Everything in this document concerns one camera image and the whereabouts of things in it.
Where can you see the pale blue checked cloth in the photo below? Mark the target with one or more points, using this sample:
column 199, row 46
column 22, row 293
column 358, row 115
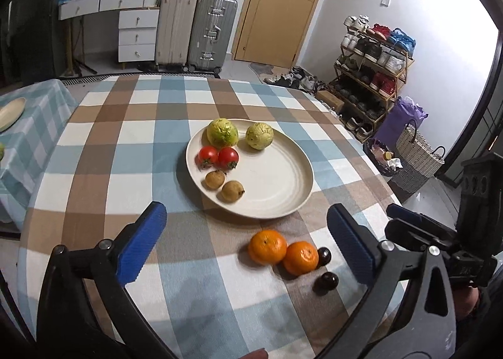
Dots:
column 35, row 139

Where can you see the person's left hand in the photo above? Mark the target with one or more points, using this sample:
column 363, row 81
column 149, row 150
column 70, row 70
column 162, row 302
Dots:
column 257, row 355

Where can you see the white desk with drawers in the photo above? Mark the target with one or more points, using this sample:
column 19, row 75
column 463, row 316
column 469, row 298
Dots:
column 137, row 35

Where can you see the silver suitcase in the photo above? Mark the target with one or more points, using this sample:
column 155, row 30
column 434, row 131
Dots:
column 212, row 33

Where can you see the grey doormat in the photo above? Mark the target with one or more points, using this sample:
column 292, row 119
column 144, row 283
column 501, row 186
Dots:
column 267, row 70

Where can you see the orange mandarin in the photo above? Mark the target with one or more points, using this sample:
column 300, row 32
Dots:
column 300, row 258
column 267, row 247

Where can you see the cardboard box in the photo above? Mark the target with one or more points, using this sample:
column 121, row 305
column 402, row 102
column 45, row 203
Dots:
column 330, row 100

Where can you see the small brown round fruit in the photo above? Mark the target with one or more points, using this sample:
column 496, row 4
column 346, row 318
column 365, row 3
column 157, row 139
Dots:
column 215, row 179
column 232, row 191

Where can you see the dark basket with bottles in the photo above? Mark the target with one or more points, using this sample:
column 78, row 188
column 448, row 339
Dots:
column 377, row 158

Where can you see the shoe rack with shoes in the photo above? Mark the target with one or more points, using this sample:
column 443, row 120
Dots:
column 369, row 52

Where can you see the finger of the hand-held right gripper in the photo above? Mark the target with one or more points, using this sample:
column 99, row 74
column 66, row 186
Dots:
column 412, row 233
column 406, row 213

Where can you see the grey refrigerator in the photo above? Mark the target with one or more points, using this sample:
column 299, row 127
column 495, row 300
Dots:
column 35, row 37

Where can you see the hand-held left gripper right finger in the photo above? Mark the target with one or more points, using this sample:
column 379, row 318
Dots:
column 349, row 245

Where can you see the pile of loose shoes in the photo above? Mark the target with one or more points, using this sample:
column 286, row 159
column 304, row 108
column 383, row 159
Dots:
column 298, row 80

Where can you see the small cream plate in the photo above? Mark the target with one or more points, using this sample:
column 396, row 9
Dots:
column 10, row 113

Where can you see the wooden door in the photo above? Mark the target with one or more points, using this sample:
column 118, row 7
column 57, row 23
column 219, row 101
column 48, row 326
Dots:
column 275, row 21

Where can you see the green guava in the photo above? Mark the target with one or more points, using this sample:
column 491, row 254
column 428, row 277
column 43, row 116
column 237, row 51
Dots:
column 222, row 132

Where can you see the yellowish guava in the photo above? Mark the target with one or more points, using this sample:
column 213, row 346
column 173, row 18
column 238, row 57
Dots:
column 259, row 136

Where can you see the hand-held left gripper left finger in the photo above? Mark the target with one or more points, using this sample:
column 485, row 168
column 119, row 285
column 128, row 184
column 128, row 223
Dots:
column 141, row 243

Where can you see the large cream plate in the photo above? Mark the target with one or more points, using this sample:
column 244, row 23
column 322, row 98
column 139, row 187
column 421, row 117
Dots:
column 267, row 182

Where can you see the purple bag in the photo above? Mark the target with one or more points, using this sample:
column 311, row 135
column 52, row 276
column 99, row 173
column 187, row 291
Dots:
column 397, row 123

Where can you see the yellow green lemon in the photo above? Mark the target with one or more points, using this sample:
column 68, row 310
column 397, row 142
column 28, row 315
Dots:
column 1, row 151

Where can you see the small dark round fruit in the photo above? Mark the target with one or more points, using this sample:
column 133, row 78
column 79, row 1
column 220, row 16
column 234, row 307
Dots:
column 326, row 282
column 324, row 256

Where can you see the red tomato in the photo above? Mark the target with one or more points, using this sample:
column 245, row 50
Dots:
column 208, row 155
column 228, row 157

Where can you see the person's right hand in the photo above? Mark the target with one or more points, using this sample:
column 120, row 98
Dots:
column 471, row 300

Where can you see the cream suitcase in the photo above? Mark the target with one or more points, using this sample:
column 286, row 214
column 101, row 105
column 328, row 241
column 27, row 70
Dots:
column 177, row 29

